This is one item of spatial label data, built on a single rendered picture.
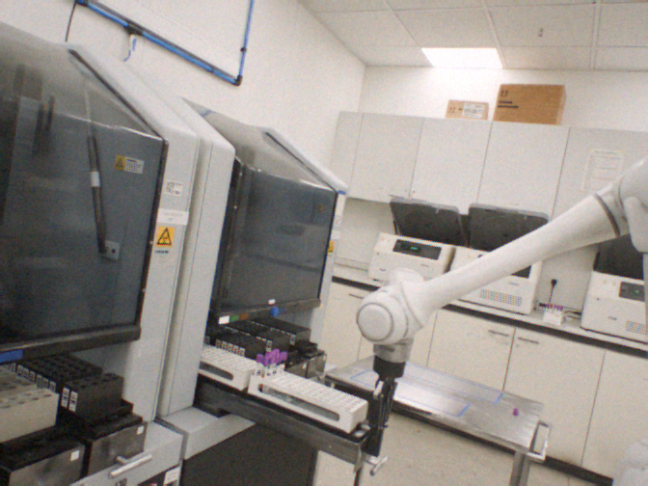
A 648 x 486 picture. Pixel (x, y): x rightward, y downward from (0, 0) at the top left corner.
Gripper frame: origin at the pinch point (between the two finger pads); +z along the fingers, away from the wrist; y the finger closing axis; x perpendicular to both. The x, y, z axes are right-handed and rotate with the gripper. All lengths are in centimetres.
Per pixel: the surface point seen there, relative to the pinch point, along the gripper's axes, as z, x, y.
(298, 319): -10, -55, -53
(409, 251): -37, -70, -231
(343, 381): -1.9, -21.1, -26.5
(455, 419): -2.0, 13.3, -26.0
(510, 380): 32, 12, -229
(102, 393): -6, -47, 40
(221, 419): 6.8, -39.7, 7.1
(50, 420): -3, -47, 51
